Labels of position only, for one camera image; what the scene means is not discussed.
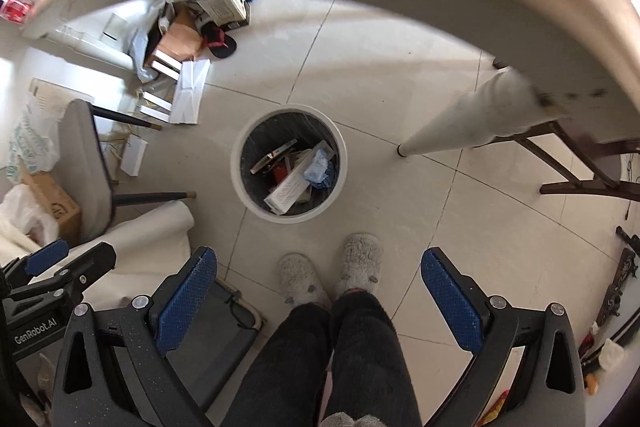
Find blue plastic wrapper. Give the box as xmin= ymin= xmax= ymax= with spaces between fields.
xmin=303 ymin=150 xmax=334 ymax=188

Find brown cardboard box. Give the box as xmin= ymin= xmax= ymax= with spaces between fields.
xmin=22 ymin=169 xmax=81 ymax=247

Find printed plastic bag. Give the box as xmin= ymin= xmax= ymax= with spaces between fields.
xmin=6 ymin=94 xmax=61 ymax=184

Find grey padded chair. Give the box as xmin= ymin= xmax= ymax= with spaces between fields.
xmin=52 ymin=98 xmax=196 ymax=244

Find dark wooden chair frame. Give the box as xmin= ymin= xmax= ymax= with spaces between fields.
xmin=491 ymin=56 xmax=640 ymax=203

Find red black slipper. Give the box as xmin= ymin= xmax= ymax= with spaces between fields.
xmin=201 ymin=23 xmax=238 ymax=60

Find white flat boxes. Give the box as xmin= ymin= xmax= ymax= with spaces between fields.
xmin=138 ymin=51 xmax=212 ymax=124

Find white medicine box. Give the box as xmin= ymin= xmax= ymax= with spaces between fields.
xmin=264 ymin=141 xmax=334 ymax=216

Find black trouser legs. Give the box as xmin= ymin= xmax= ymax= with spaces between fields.
xmin=222 ymin=291 xmax=422 ymax=426

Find white round trash bin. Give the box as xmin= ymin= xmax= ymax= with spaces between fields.
xmin=230 ymin=104 xmax=348 ymax=225

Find grey slipper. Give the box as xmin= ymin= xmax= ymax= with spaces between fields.
xmin=335 ymin=233 xmax=384 ymax=296
xmin=277 ymin=253 xmax=331 ymax=310

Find cream fabric cloth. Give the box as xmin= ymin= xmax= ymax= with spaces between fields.
xmin=0 ymin=198 xmax=196 ymax=308

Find white table leg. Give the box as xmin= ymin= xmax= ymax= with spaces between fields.
xmin=398 ymin=69 xmax=566 ymax=157

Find left grey slipper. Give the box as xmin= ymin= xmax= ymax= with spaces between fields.
xmin=277 ymin=253 xmax=331 ymax=310

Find right grey slipper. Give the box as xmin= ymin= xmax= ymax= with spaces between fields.
xmin=335 ymin=233 xmax=384 ymax=296

